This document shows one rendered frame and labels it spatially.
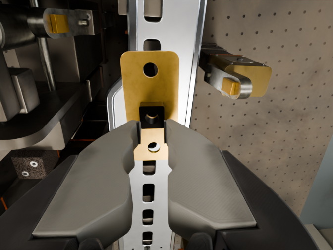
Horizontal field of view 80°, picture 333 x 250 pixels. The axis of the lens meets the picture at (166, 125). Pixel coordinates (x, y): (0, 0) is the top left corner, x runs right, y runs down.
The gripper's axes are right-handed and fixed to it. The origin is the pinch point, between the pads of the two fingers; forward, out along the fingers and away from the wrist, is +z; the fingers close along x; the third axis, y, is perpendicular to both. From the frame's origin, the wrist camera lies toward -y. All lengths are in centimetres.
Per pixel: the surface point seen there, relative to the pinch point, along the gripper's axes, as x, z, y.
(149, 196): -3, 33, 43
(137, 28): -2.8, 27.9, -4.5
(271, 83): 43, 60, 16
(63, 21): -12.2, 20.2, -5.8
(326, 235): 201, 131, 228
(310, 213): 174, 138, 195
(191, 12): 6.6, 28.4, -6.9
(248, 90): 14.9, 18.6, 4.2
